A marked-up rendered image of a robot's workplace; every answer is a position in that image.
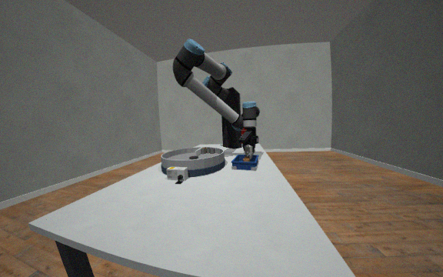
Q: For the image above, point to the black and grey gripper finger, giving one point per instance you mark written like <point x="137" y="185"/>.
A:
<point x="252" y="147"/>
<point x="246" y="149"/>

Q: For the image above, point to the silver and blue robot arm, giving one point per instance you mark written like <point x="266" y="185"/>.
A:
<point x="211" y="91"/>

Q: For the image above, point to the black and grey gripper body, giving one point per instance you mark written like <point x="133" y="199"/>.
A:
<point x="249" y="142"/>

